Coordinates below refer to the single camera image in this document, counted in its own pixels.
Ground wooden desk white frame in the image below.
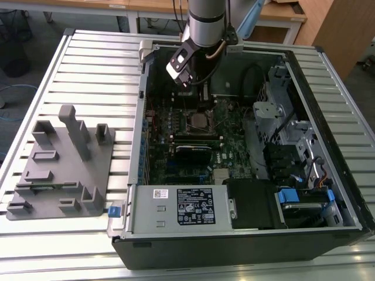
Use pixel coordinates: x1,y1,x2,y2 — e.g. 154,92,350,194
128,0,308,45
0,0,138,35

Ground wooden cabinet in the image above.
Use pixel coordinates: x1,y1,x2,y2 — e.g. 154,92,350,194
295,0,375,82

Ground silver power supply unit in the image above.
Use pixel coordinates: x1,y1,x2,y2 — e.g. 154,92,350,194
124,183,236,235

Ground CPU socket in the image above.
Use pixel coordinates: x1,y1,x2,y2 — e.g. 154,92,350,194
184,108,216,135

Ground black wire basket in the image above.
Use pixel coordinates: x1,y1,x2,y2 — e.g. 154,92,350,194
0,8,33,43

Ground metal socket cover frame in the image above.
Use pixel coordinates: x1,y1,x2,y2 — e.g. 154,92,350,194
209,98,231,132

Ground black PC case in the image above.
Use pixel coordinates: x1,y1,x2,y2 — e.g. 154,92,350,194
107,39,375,272

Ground green motherboard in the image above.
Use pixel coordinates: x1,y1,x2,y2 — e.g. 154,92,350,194
145,96,258,187

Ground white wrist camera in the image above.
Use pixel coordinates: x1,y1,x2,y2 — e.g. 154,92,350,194
166,48,195,88

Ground black disk cable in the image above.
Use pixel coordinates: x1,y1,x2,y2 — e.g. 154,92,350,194
304,156,325,190

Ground black looped cable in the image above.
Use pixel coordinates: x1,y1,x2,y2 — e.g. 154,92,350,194
242,62,267,102

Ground blue floor cable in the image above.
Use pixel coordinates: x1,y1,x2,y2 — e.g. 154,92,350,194
0,83,39,122

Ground grey case latch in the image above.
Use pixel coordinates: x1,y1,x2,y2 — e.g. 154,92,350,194
137,40,155,71

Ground tan gripper cable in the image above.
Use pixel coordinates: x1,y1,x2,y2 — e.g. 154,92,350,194
206,40,228,60

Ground hard disk in blue carrier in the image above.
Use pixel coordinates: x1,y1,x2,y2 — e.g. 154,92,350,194
277,189,335,229

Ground black round bin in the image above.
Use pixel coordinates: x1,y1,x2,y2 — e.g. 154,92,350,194
2,40,32,78

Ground black graphics card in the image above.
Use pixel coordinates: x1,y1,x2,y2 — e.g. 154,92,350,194
174,143,213,165

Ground silver disk bay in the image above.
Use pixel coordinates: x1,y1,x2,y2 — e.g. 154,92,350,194
285,119,338,191

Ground silver topped green CPU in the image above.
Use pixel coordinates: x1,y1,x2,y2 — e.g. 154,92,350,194
192,114,208,129

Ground black plastic shroud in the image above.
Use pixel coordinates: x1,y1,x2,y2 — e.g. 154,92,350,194
226,179,284,231

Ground grey plastic parts rack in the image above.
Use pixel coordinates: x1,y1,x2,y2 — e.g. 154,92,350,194
5,104,117,222

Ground black expansion slot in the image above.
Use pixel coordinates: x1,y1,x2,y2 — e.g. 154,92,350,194
166,174,212,182
167,166,207,173

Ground thick black cable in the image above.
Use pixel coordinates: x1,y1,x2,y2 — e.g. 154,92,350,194
270,114,295,145

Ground black plastic drive holder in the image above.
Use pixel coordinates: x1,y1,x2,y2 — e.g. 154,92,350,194
262,142,308,187

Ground silver perforated drive cage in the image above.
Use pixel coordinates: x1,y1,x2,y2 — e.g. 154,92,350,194
252,66,297,147

